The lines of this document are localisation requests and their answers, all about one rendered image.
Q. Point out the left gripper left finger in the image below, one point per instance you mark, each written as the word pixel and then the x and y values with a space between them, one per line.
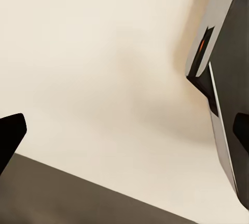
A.
pixel 12 130

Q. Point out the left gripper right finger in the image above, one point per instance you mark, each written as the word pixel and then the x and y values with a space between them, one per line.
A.
pixel 241 129

